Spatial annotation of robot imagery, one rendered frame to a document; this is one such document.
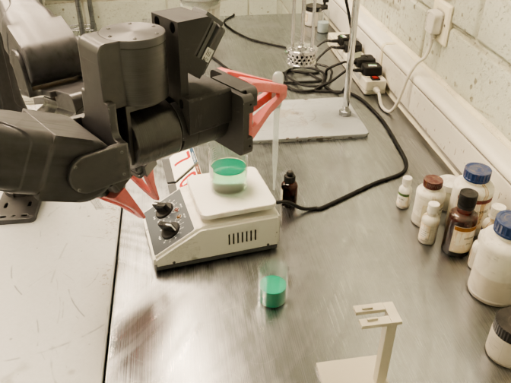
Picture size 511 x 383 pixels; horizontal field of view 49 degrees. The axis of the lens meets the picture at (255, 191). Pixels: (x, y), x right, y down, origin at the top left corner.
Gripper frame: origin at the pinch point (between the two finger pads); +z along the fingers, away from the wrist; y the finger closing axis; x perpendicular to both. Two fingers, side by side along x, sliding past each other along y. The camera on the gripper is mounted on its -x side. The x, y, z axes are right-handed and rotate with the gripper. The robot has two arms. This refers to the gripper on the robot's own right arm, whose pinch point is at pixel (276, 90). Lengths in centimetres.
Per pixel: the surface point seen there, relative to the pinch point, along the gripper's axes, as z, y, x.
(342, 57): 79, 57, 28
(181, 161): 11.5, 38.0, 29.8
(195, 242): -3.1, 12.8, 27.6
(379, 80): 70, 37, 27
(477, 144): 48, -2, 21
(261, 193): 8.9, 11.8, 23.1
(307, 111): 48, 40, 30
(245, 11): 166, 202, 59
